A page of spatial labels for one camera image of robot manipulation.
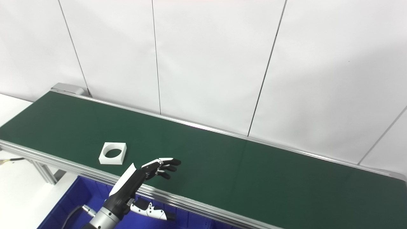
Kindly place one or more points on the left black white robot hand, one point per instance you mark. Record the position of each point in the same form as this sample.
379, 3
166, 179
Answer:
127, 187

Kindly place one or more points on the green conveyor belt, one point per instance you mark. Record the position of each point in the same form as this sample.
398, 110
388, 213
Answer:
238, 171
197, 205

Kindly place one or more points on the blue plastic bin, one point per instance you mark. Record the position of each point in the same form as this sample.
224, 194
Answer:
79, 197

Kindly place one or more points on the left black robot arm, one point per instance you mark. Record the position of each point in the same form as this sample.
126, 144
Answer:
103, 219

